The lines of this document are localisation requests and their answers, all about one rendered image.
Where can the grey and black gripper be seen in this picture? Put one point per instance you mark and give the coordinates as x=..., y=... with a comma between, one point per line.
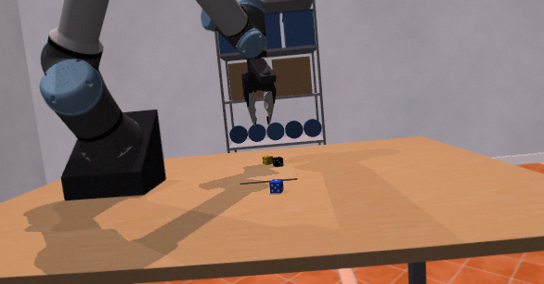
x=253, y=85

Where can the blue die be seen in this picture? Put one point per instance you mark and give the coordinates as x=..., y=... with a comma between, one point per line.
x=276, y=186

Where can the black die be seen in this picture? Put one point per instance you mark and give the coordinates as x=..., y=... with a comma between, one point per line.
x=277, y=161

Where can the yellow die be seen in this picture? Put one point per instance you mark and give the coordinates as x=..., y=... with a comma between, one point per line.
x=267, y=159

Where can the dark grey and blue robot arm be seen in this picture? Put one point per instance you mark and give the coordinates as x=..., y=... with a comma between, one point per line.
x=73, y=88

